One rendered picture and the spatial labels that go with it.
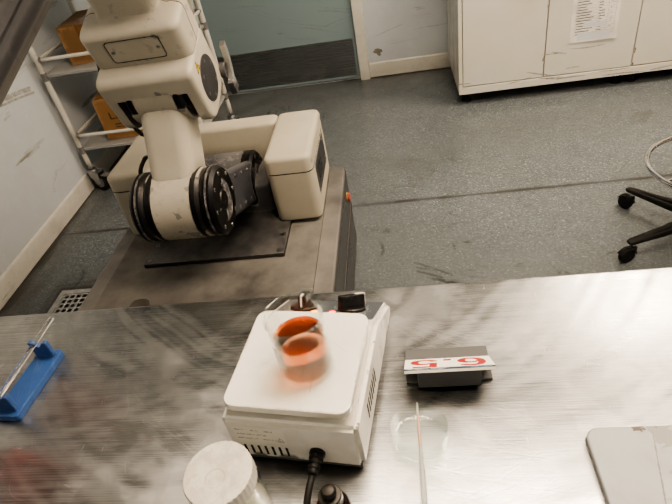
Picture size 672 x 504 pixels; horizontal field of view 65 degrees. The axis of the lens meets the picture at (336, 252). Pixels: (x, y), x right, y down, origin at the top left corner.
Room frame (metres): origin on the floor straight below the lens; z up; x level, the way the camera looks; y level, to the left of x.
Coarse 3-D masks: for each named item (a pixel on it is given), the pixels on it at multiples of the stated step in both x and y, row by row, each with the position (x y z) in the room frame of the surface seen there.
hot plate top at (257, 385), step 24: (264, 336) 0.38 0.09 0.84; (336, 336) 0.36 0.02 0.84; (360, 336) 0.35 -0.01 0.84; (240, 360) 0.35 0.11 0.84; (264, 360) 0.35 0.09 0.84; (336, 360) 0.33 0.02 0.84; (360, 360) 0.33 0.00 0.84; (240, 384) 0.33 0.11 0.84; (264, 384) 0.32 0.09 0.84; (288, 384) 0.31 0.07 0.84; (336, 384) 0.30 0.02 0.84; (240, 408) 0.30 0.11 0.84; (264, 408) 0.29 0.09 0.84; (288, 408) 0.29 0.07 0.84; (312, 408) 0.28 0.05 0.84; (336, 408) 0.28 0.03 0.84
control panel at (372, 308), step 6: (324, 306) 0.45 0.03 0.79; (330, 306) 0.45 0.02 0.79; (336, 306) 0.45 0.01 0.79; (366, 306) 0.44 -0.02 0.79; (372, 306) 0.44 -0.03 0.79; (378, 306) 0.44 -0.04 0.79; (336, 312) 0.42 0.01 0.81; (360, 312) 0.42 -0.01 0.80; (366, 312) 0.42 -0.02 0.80; (372, 312) 0.42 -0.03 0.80; (372, 318) 0.40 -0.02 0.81
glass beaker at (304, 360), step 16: (304, 288) 0.36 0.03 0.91; (272, 304) 0.35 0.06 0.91; (288, 304) 0.35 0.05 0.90; (304, 304) 0.35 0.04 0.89; (320, 304) 0.34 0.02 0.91; (272, 320) 0.34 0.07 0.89; (320, 320) 0.32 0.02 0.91; (272, 336) 0.31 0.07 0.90; (304, 336) 0.31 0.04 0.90; (320, 336) 0.32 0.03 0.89; (288, 352) 0.31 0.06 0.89; (304, 352) 0.31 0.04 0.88; (320, 352) 0.31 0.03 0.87; (288, 368) 0.31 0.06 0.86; (304, 368) 0.31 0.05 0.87; (320, 368) 0.31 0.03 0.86; (304, 384) 0.31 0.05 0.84
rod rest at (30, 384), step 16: (48, 352) 0.50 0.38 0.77; (32, 368) 0.48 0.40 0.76; (48, 368) 0.48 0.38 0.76; (16, 384) 0.46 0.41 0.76; (32, 384) 0.46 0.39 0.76; (0, 400) 0.42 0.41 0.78; (16, 400) 0.44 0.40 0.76; (32, 400) 0.44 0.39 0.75; (0, 416) 0.42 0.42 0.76; (16, 416) 0.41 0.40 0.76
